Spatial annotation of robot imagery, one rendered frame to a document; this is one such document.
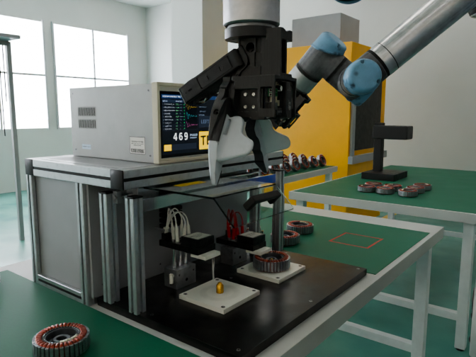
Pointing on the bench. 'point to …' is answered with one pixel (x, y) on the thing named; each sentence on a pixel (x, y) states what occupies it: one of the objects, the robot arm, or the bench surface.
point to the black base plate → (255, 325)
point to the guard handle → (261, 199)
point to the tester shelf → (132, 170)
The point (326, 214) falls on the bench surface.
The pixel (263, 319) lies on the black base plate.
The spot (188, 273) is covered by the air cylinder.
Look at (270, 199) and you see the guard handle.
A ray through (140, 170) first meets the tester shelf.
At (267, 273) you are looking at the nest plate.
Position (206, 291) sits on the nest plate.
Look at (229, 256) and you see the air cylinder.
